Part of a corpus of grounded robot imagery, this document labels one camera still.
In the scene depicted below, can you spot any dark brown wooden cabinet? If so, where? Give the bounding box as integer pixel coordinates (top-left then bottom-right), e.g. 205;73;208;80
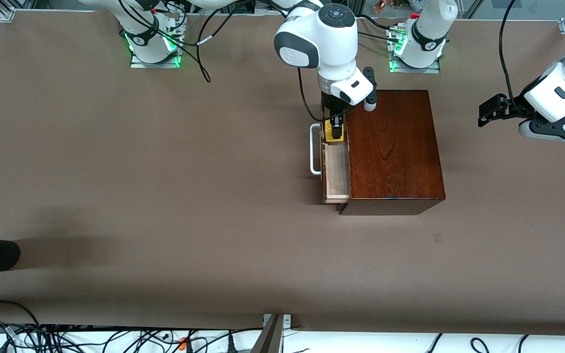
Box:
336;89;446;216

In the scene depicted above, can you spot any white drawer handle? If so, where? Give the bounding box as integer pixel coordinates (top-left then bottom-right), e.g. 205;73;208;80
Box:
309;124;322;176

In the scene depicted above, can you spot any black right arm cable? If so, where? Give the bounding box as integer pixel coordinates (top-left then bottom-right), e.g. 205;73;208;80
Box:
116;0;334;123

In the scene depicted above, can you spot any light wood drawer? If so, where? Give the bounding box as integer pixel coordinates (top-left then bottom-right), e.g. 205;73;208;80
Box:
320;117;352;204

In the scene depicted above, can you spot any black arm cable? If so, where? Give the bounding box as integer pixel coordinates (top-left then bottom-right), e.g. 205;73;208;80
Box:
499;0;533;117
116;0;334;123

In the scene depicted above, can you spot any tangled black cable bundle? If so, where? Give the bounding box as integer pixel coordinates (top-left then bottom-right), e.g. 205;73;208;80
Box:
0;319;263;353

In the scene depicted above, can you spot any black cable on table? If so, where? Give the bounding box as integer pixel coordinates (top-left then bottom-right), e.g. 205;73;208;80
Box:
356;14;400;42

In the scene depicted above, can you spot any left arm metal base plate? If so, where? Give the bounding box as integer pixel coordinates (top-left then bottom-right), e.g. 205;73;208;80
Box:
387;27;441;74

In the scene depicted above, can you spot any yellow cube block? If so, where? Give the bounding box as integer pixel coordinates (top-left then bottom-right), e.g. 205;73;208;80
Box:
325;122;345;143

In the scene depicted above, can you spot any silver metal bracket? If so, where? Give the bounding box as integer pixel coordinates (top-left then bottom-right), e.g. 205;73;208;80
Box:
263;314;292;328

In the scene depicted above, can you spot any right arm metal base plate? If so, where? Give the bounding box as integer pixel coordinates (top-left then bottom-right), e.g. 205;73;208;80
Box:
129;12;182;69

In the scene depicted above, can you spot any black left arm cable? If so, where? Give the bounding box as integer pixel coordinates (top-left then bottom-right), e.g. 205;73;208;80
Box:
499;0;533;117

